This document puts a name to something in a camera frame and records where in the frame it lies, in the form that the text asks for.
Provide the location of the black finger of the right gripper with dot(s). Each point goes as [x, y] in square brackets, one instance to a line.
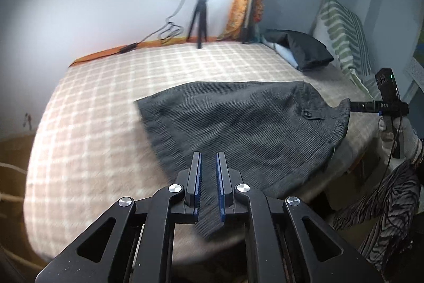
[364, 107]

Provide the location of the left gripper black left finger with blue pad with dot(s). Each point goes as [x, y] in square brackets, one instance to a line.
[132, 241]

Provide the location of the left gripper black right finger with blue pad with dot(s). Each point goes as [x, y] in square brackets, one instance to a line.
[286, 241]

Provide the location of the grey houndstooth pants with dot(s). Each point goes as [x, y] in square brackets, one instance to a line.
[276, 134]

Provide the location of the zebra patterned sleeve forearm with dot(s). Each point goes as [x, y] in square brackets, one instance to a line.
[393, 205]

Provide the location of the gloved right hand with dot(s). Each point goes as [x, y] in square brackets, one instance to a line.
[413, 146]

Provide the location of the green striped white pillow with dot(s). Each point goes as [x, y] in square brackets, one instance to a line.
[341, 32]

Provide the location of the black pillow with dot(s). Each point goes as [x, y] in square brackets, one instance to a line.
[309, 53]

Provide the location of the light blue pillow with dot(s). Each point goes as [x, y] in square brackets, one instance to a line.
[284, 52]

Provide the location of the pink plaid bed blanket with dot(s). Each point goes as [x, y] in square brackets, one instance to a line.
[91, 149]

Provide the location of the metal pole stand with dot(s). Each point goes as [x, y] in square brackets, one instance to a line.
[248, 26]

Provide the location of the orange patterned cloth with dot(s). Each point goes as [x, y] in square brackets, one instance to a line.
[235, 19]

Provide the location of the black tripod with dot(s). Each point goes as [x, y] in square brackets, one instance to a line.
[200, 17]

